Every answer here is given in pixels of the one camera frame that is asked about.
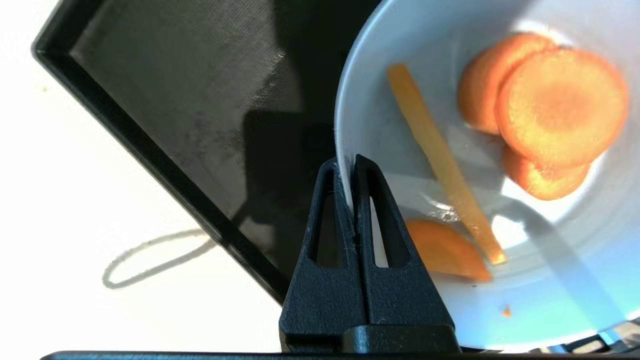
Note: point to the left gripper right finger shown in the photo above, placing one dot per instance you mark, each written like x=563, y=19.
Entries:
x=400, y=295

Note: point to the small carrot slice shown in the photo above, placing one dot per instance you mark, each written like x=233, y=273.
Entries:
x=542, y=180

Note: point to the tiny carrot crumb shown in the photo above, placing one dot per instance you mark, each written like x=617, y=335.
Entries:
x=506, y=312

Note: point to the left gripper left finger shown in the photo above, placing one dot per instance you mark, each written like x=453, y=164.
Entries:
x=322, y=295

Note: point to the black rectangular tray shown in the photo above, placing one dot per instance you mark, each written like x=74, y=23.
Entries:
x=190, y=115

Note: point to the large round carrot slice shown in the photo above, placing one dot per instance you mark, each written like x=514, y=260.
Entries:
x=562, y=106

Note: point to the white round dish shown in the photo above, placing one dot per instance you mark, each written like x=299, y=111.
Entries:
x=565, y=280

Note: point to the long carrot stick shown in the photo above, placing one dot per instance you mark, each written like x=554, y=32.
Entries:
x=440, y=160

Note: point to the carrot wedge piece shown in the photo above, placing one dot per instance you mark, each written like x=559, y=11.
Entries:
x=445, y=250

